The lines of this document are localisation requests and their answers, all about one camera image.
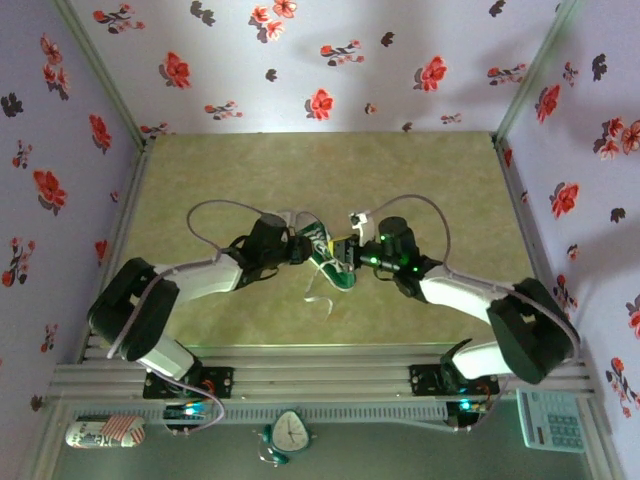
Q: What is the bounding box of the aluminium side rail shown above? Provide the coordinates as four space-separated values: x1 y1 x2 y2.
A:
74 139 156 364
492 134 569 359

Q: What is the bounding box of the teal alarm clock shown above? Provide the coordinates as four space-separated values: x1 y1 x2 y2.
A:
257 409 317 469

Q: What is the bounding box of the light blue calculator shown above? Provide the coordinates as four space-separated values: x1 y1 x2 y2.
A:
514 387 587 454

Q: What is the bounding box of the white shoelace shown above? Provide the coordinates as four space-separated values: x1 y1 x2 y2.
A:
302 239 354 321

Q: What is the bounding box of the aluminium rail frame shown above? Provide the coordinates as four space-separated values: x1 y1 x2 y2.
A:
47 343 599 401

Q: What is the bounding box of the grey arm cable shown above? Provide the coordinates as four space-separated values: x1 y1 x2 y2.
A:
372 194 582 434
107 199 269 434

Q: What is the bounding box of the grey right arm cable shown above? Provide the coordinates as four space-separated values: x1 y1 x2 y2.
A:
372 194 582 434

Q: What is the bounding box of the grey slotted cable duct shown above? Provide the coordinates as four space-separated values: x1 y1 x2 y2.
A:
72 403 449 426

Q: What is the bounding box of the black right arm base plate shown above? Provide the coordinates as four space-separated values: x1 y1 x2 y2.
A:
408 363 500 397

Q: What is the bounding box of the aluminium corner post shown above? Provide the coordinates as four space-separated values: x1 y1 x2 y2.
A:
52 0 151 151
492 0 587 146

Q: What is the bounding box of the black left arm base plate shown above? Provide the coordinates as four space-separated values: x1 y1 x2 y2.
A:
143 366 235 400

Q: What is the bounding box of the grey left arm cable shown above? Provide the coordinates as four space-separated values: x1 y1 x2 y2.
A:
107 199 269 434

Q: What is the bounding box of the green canvas sneaker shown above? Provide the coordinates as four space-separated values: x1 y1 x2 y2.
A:
294 212 357 292

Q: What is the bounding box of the striped printed tin can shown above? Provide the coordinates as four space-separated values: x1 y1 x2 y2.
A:
64 413 147 450

